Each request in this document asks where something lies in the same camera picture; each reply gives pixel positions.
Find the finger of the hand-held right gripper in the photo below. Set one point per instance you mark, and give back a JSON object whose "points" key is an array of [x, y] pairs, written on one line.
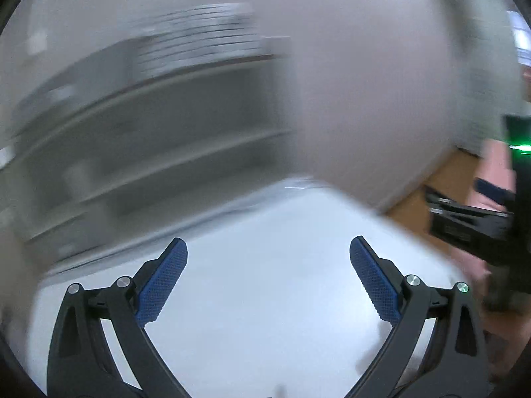
{"points": [[437, 197], [493, 191]]}

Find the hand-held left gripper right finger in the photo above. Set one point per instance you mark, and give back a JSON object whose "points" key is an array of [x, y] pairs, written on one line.
{"points": [[375, 288]]}

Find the grey shelf unit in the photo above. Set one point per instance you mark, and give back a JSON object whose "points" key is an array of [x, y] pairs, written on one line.
{"points": [[145, 132]]}

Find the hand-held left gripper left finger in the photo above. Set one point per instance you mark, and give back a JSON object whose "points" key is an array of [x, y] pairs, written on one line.
{"points": [[161, 288]]}

